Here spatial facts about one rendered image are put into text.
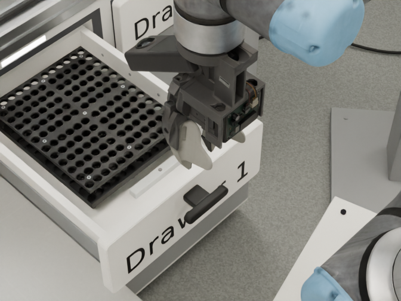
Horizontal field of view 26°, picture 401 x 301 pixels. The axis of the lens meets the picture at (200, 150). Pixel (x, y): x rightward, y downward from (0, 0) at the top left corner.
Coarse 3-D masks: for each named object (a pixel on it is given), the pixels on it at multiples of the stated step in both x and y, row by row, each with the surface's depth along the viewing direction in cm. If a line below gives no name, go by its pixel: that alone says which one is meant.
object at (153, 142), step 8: (160, 128) 122; (144, 136) 121; (160, 136) 121; (136, 144) 120; (152, 144) 120; (128, 152) 119; (144, 152) 119; (112, 160) 118; (128, 160) 118; (104, 168) 117; (120, 168) 117; (96, 176) 116; (104, 176) 116; (112, 176) 117; (96, 184) 115
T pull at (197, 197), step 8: (192, 192) 113; (200, 192) 113; (208, 192) 113; (216, 192) 113; (224, 192) 113; (184, 200) 113; (192, 200) 112; (200, 200) 112; (208, 200) 112; (216, 200) 112; (192, 208) 111; (200, 208) 111; (208, 208) 112; (184, 216) 110; (192, 216) 110; (200, 216) 112
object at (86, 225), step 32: (32, 64) 132; (96, 64) 138; (0, 96) 130; (160, 96) 129; (0, 160) 121; (32, 160) 126; (160, 160) 126; (32, 192) 119; (64, 192) 122; (128, 192) 122; (64, 224) 116; (96, 224) 112; (96, 256) 114
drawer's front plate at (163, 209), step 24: (240, 144) 117; (192, 168) 113; (216, 168) 116; (240, 168) 122; (168, 192) 111; (144, 216) 108; (168, 216) 113; (120, 240) 107; (144, 240) 112; (120, 264) 110; (144, 264) 115; (120, 288) 114
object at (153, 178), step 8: (168, 160) 125; (176, 160) 125; (160, 168) 123; (168, 168) 124; (152, 176) 123; (160, 176) 123; (136, 184) 122; (144, 184) 122; (152, 184) 123; (136, 192) 121
